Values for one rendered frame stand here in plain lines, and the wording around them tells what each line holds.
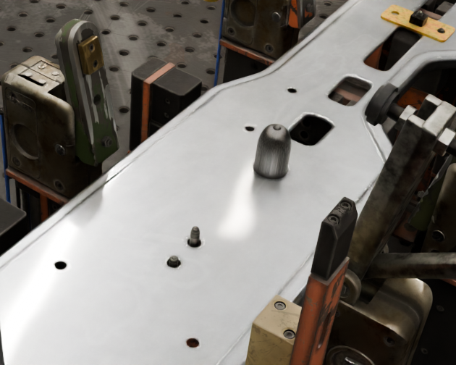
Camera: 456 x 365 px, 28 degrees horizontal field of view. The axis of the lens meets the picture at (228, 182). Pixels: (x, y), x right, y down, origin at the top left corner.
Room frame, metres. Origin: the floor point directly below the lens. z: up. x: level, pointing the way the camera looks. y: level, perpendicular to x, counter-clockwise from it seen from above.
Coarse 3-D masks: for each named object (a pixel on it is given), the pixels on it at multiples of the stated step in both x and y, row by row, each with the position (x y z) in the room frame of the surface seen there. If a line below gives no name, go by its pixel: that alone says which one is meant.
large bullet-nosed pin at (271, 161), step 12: (264, 132) 0.65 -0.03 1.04; (276, 132) 0.65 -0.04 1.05; (288, 132) 0.66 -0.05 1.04; (264, 144) 0.65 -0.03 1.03; (276, 144) 0.64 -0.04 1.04; (288, 144) 0.65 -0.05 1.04; (264, 156) 0.64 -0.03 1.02; (276, 156) 0.64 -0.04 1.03; (288, 156) 0.65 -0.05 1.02; (264, 168) 0.64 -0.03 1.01; (276, 168) 0.64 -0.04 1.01
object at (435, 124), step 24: (384, 96) 0.48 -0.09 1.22; (432, 96) 0.48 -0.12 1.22; (384, 120) 0.48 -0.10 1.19; (408, 120) 0.46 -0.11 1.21; (432, 120) 0.46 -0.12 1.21; (408, 144) 0.45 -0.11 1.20; (432, 144) 0.45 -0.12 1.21; (384, 168) 0.46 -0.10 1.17; (408, 168) 0.45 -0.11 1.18; (384, 192) 0.46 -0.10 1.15; (408, 192) 0.45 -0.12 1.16; (360, 216) 0.46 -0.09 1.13; (384, 216) 0.46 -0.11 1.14; (360, 240) 0.46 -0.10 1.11; (384, 240) 0.47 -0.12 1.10; (360, 264) 0.46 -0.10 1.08
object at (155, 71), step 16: (144, 64) 0.81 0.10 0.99; (160, 64) 0.82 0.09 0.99; (144, 80) 0.79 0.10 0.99; (160, 80) 0.79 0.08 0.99; (176, 80) 0.79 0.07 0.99; (192, 80) 0.80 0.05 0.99; (144, 96) 0.78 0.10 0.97; (160, 96) 0.78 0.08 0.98; (176, 96) 0.77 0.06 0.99; (192, 96) 0.78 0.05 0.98; (144, 112) 0.78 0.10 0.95; (160, 112) 0.78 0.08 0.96; (176, 112) 0.77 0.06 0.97; (144, 128) 0.78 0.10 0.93
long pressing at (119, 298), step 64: (384, 0) 1.00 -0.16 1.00; (320, 64) 0.84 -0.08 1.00; (448, 64) 0.88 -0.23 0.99; (192, 128) 0.70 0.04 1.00; (256, 128) 0.71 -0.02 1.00; (128, 192) 0.60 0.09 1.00; (192, 192) 0.61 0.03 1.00; (256, 192) 0.62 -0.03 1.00; (320, 192) 0.63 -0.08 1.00; (0, 256) 0.51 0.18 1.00; (64, 256) 0.51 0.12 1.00; (128, 256) 0.52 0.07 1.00; (192, 256) 0.53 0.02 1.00; (256, 256) 0.54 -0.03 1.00; (0, 320) 0.44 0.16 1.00; (64, 320) 0.44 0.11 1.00; (128, 320) 0.45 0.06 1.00; (192, 320) 0.46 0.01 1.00
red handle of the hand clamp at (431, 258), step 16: (384, 256) 0.47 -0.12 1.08; (400, 256) 0.47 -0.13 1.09; (416, 256) 0.46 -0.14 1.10; (432, 256) 0.46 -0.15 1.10; (448, 256) 0.45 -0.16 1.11; (368, 272) 0.47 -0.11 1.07; (384, 272) 0.46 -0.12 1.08; (400, 272) 0.45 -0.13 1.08; (416, 272) 0.45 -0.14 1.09; (432, 272) 0.45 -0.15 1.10; (448, 272) 0.44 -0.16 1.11
